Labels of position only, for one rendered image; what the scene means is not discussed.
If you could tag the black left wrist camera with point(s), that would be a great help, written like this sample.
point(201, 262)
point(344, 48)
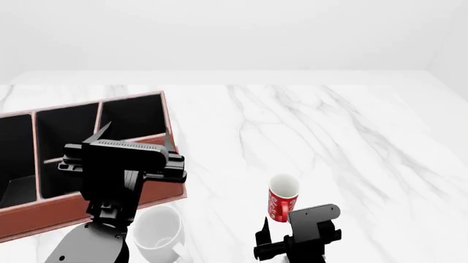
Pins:
point(124, 154)

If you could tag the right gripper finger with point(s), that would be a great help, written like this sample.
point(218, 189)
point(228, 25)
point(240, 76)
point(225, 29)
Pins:
point(265, 227)

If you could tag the red mug with white print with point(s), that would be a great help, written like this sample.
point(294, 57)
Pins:
point(275, 204)

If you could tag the dark grey right wrist camera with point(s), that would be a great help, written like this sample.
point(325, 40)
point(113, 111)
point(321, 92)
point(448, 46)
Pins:
point(311, 216)

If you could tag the red-brown compartment caddy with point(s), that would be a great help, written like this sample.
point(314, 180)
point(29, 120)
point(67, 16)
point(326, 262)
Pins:
point(44, 216)

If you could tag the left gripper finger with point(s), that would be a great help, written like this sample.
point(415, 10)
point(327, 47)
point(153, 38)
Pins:
point(168, 142)
point(101, 133)

